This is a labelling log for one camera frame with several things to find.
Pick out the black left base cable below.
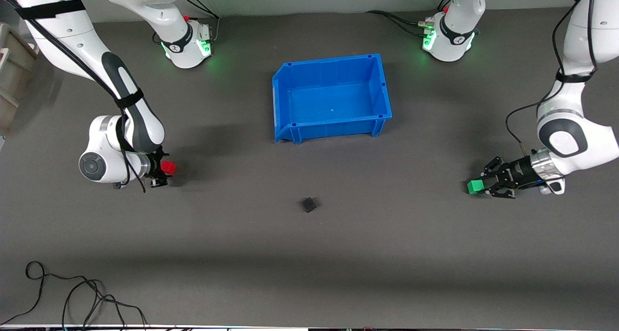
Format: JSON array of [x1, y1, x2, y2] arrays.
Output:
[[365, 9, 437, 37]]

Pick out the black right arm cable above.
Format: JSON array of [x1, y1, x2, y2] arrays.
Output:
[[0, 0, 147, 194]]

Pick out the beige plastic crate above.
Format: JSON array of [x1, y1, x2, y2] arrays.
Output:
[[0, 23, 39, 136]]

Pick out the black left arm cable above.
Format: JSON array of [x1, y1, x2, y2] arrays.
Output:
[[505, 0, 598, 158]]

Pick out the black loose cable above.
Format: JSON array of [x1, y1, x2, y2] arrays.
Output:
[[0, 260, 148, 330]]

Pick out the black base cable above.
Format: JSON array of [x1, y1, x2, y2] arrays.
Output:
[[183, 0, 221, 42], [365, 9, 437, 37]]

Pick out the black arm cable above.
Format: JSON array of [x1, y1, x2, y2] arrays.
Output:
[[505, 0, 598, 158], [0, 0, 147, 194]]

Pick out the black right base cable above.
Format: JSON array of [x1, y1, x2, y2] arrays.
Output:
[[183, 0, 221, 42]]

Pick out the blue plastic bin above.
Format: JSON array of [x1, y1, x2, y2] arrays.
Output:
[[272, 53, 393, 144]]

